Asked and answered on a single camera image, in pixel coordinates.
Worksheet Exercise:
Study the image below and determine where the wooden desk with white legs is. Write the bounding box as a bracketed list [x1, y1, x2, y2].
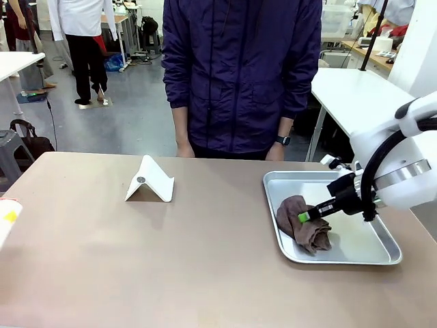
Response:
[100, 12, 138, 71]

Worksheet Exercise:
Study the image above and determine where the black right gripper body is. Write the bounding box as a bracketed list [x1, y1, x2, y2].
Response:
[326, 170, 369, 217]

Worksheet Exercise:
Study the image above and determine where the blue plastic bag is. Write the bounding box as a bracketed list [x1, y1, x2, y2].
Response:
[103, 53, 126, 73]

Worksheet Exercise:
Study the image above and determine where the bystander in white shirt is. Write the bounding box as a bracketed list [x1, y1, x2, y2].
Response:
[46, 0, 115, 106]

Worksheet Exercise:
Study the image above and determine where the grey plastic stool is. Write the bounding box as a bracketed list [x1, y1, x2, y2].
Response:
[0, 129, 36, 187]

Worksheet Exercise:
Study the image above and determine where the white folded phone stand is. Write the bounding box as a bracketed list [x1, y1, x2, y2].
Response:
[124, 154, 175, 204]

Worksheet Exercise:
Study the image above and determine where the brown terry cloth towel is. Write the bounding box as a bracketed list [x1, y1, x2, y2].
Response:
[275, 194, 333, 257]

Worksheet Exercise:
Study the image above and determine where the person's left hand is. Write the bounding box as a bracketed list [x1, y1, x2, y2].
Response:
[265, 142, 287, 162]

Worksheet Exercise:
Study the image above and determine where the silver metal tray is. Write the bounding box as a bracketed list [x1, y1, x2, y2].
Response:
[262, 170, 404, 266]

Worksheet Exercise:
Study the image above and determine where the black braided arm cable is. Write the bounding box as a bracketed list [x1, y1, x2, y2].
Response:
[361, 118, 437, 223]

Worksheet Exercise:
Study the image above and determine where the large white work table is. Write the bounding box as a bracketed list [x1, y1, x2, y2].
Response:
[305, 67, 416, 163]

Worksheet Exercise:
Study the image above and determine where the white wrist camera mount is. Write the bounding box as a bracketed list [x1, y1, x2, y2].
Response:
[320, 154, 363, 184]

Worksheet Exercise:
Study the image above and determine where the person's left forearm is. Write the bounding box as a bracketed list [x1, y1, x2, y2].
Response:
[277, 115, 295, 138]

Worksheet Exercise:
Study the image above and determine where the bystander in red top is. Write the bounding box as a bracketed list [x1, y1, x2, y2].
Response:
[5, 0, 57, 97]

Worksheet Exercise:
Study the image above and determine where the dark leather bag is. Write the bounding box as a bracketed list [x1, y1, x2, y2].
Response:
[10, 119, 56, 161]

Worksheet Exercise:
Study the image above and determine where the clear plastic storage box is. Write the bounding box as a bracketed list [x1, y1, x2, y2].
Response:
[320, 2, 353, 39]

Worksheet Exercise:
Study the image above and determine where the white side table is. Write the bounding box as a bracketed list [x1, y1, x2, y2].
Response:
[0, 51, 46, 117]

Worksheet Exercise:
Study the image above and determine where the person in purple jacket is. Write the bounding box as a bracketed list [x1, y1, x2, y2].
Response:
[161, 0, 324, 161]

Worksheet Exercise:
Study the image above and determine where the white paper roll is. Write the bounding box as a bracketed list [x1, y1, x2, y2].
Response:
[374, 27, 397, 53]

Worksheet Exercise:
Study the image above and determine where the wooden bench with clutter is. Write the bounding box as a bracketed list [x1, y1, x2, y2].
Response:
[340, 33, 399, 73]

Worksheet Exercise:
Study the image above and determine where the person's right forearm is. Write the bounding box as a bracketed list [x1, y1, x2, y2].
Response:
[171, 105, 191, 143]

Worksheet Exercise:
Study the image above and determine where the black vertical pole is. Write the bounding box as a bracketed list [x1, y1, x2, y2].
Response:
[360, 0, 391, 72]

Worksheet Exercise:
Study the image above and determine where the person's right hand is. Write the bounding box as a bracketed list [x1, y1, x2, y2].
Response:
[175, 137, 196, 159]

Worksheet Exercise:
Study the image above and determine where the black backpack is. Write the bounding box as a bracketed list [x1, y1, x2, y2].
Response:
[141, 16, 160, 35]

